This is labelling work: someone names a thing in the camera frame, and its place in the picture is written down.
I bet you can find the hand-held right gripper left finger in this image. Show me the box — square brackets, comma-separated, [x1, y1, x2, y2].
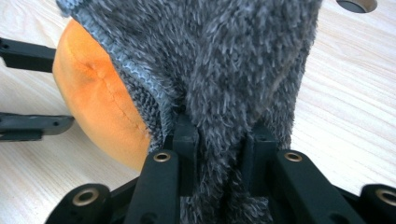
[123, 113, 201, 224]

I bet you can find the grey fluffy towel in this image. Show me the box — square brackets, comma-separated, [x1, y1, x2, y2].
[55, 0, 323, 224]

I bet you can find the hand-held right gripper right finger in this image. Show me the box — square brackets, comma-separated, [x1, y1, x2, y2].
[241, 123, 369, 224]

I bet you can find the orange plush toy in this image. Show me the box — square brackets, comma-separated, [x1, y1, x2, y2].
[51, 18, 152, 173]

